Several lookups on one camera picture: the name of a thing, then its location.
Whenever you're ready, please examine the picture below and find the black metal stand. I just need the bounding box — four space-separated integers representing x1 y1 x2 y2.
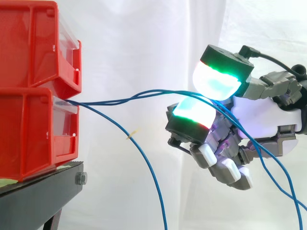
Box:
0 161 88 230

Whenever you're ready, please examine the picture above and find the blue cable bundle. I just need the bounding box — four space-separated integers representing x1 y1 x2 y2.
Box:
62 89 307 230

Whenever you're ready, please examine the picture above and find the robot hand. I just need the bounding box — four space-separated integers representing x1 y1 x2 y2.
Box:
165 44 307 191

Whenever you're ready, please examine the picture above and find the thin black cable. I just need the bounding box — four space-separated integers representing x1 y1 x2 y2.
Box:
238 45 307 83

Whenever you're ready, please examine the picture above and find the red plastic bin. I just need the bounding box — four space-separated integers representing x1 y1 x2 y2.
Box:
0 0 83 100
0 87 80 183

